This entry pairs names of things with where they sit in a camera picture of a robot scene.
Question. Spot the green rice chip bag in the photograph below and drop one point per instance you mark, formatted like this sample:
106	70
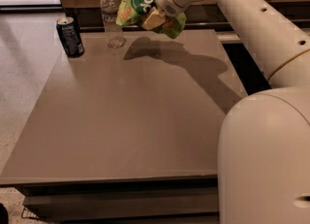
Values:
130	12

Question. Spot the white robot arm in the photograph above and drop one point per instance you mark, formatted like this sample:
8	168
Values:
263	161

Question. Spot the clear plastic water bottle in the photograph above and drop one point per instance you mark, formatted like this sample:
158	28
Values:
109	11

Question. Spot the blue soda can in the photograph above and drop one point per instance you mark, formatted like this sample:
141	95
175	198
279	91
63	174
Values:
69	36

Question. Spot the grey table drawer unit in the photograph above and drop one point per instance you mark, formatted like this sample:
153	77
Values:
114	201

